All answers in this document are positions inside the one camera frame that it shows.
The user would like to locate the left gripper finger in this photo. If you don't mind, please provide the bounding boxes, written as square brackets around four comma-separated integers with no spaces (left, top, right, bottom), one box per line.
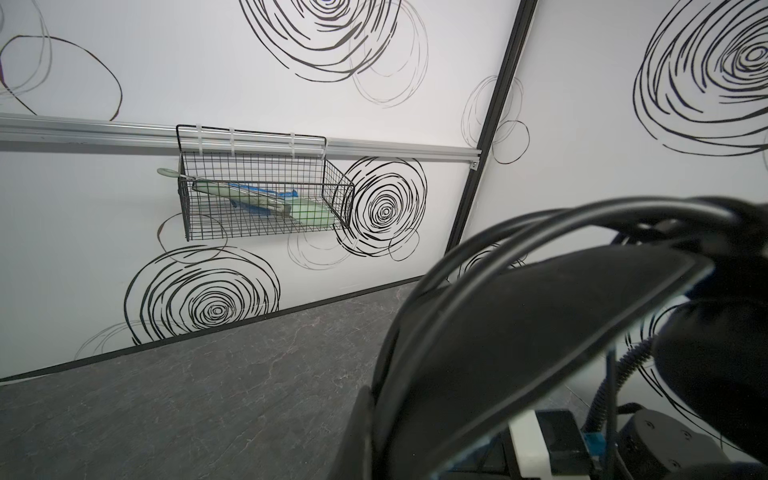
[327,385,375,480]

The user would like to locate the black blue headphones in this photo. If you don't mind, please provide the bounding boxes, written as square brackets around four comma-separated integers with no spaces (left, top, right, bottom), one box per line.
[362,197,767,479]

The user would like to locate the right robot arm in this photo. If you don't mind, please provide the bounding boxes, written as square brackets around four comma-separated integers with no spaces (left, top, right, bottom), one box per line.
[582,332,767,479]

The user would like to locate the green spatula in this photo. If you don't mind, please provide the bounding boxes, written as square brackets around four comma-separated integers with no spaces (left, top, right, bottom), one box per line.
[157,168,336,227]

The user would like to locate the blue tool in basket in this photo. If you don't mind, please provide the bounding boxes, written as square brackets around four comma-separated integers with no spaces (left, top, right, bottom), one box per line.
[230,184,299,217]

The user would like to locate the black wire basket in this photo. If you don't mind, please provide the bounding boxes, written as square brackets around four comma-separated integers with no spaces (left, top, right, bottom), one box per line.
[173,147,355,240]

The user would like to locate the aluminium wall rail back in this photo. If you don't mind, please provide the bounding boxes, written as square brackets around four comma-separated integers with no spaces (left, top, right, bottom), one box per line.
[1,113,480,163]

